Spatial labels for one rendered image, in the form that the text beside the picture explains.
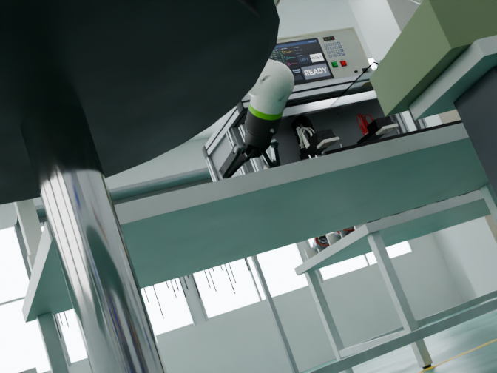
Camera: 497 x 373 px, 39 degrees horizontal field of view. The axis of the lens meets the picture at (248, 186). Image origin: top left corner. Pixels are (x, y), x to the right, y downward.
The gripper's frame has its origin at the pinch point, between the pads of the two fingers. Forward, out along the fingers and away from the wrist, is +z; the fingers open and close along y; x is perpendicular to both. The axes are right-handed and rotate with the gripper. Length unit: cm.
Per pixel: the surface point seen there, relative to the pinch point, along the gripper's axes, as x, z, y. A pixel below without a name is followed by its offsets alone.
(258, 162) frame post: -21.7, 11.3, -21.3
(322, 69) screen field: -40, -10, -54
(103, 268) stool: 95, -88, 90
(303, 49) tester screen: -48, -14, -50
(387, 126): -9, -6, -61
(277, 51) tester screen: -49, -13, -40
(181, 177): -261, 229, -152
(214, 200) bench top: 15.8, -13.1, 21.9
